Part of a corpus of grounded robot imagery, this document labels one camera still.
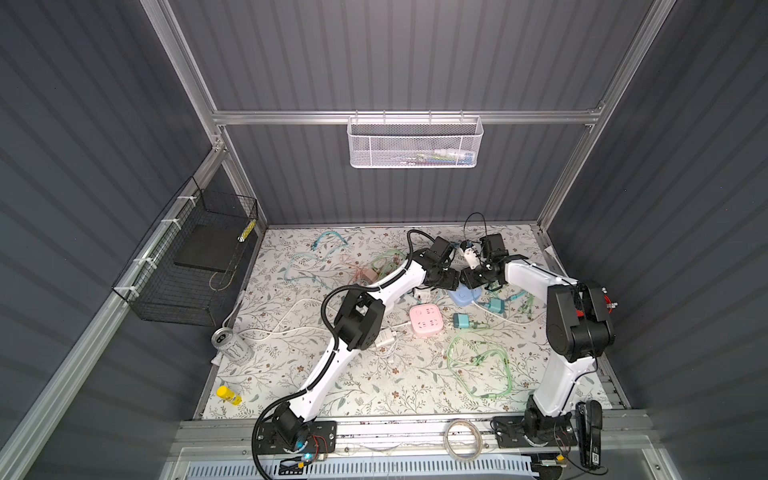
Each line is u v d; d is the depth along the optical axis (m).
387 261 1.05
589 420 0.72
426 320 0.91
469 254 0.91
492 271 0.74
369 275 1.02
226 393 0.72
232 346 0.77
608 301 0.81
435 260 0.81
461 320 0.92
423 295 0.96
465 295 0.96
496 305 0.96
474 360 0.86
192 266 0.74
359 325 0.64
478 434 0.72
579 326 0.52
